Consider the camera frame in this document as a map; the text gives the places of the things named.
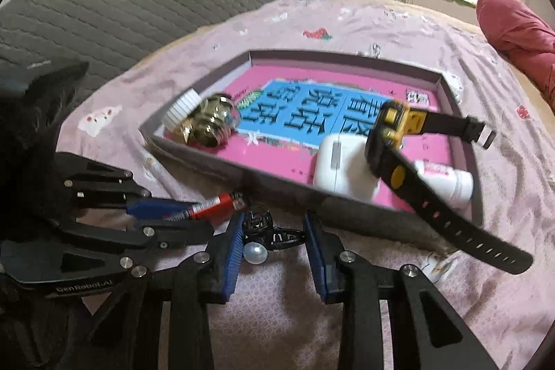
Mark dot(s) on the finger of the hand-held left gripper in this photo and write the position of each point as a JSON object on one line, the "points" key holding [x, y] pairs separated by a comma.
{"points": [[173, 233], [149, 208]]}

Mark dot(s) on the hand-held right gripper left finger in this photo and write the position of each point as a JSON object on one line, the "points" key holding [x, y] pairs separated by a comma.
{"points": [[230, 261]]}

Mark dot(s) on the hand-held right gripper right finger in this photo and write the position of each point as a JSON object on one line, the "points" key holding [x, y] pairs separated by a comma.
{"points": [[316, 261]]}

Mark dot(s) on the black pearl hair clip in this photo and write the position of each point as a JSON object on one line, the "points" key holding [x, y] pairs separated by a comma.
{"points": [[255, 253]]}

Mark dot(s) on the red lighter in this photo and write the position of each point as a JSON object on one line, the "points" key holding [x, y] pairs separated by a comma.
{"points": [[217, 205]]}

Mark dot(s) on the dark cardboard box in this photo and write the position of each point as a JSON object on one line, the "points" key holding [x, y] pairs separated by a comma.
{"points": [[269, 186]]}

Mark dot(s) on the white earbuds case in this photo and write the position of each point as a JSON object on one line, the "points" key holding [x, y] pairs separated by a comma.
{"points": [[338, 166]]}

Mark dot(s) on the black yellow wristwatch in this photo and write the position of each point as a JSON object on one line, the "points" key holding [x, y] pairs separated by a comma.
{"points": [[433, 209]]}

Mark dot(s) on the small white bottle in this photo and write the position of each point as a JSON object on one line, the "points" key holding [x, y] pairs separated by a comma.
{"points": [[451, 183]]}

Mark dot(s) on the pink book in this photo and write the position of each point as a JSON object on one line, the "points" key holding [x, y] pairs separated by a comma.
{"points": [[295, 153]]}

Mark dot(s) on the purple printed bedsheet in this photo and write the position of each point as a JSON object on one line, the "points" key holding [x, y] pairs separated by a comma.
{"points": [[498, 287]]}

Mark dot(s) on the pink quilt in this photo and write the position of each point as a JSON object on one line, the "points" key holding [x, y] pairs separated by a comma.
{"points": [[516, 27]]}

